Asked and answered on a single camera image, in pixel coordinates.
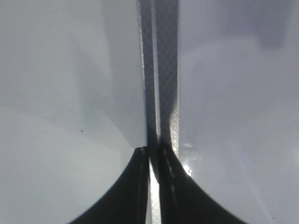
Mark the white board with aluminium frame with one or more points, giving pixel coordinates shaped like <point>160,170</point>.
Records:
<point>78,94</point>

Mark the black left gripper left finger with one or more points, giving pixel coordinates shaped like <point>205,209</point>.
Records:
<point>126,201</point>

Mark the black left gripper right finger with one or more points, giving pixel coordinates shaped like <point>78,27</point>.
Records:
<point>182,201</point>

